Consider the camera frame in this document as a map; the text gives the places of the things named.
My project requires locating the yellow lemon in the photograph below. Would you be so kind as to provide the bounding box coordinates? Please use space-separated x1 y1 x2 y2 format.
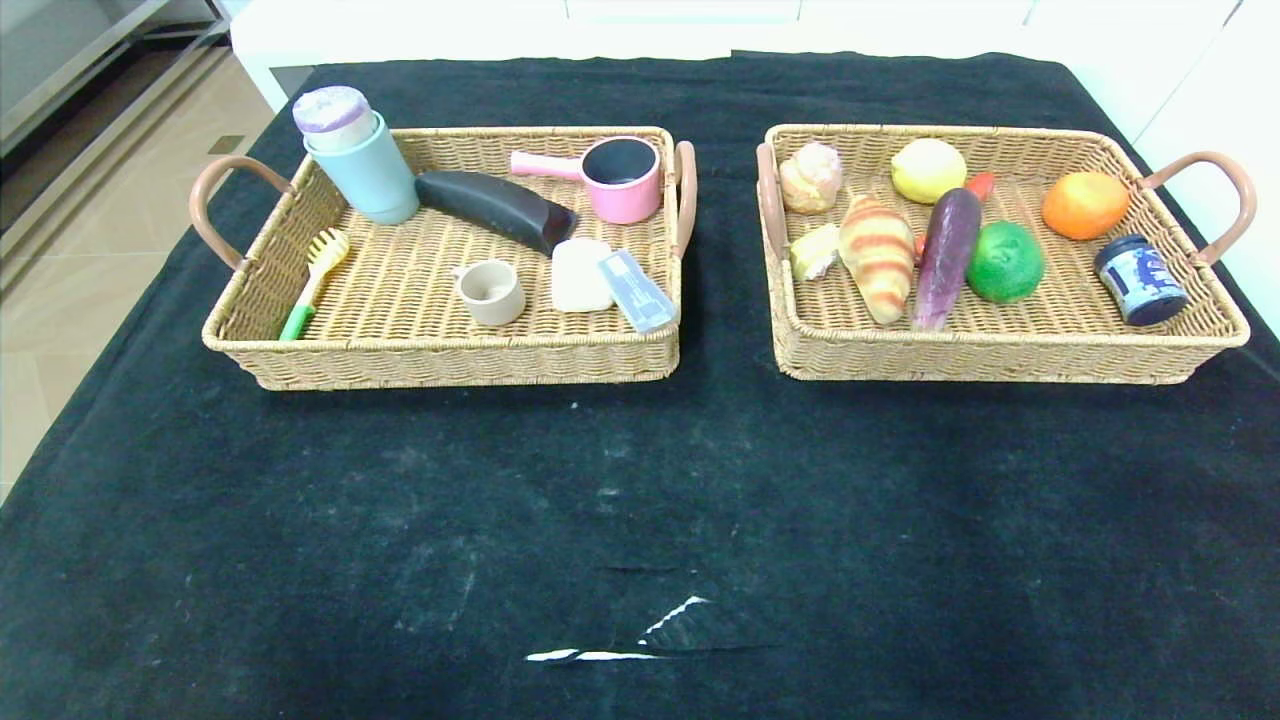
890 137 969 206

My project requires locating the striped golden croissant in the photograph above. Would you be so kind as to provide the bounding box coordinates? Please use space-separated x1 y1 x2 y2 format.
838 195 918 327

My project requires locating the white soap bar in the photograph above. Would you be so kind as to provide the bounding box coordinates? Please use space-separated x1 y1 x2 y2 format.
550 238 617 314

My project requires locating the yellow green dish brush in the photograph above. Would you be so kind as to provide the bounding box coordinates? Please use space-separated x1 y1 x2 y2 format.
278 228 352 343

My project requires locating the wicker basket with food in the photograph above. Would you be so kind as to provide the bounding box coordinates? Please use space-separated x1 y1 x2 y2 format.
756 123 1259 387

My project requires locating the black curved wedge block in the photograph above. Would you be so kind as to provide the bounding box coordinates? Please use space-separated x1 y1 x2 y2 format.
414 170 581 259

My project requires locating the blue white printed jar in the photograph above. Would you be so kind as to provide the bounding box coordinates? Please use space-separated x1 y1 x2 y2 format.
1093 234 1191 327

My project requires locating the orange red carrot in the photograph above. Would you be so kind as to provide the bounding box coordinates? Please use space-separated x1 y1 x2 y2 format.
915 171 997 263

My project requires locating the yellow cake slice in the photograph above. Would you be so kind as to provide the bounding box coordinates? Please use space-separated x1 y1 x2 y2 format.
788 222 843 282

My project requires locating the teal thermos with purple lid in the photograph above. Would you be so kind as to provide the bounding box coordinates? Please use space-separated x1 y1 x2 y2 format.
292 85 421 227

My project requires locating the wicker basket with kitchenware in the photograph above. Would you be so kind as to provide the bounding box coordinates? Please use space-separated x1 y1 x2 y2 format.
188 126 698 392

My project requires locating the purple eggplant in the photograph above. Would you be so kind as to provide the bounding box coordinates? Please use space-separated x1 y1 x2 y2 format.
912 187 984 333

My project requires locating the clear plastic slim case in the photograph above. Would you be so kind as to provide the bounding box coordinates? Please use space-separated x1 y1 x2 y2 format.
597 249 682 336

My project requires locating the orange fruit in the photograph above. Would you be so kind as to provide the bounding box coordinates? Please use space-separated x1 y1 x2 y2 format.
1041 171 1133 242

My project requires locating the green lime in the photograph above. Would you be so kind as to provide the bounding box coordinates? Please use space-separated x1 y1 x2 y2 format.
966 220 1047 305

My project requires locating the grey metal rack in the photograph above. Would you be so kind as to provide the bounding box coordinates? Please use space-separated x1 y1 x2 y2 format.
0 0 231 216

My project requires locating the pink toy saucepan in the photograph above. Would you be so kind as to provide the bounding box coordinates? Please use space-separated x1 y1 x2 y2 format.
510 135 665 226

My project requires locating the pink cream puff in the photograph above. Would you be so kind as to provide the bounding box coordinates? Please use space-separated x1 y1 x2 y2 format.
778 141 845 215

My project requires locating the small beige cup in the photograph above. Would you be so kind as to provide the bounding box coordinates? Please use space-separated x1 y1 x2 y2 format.
452 259 528 329

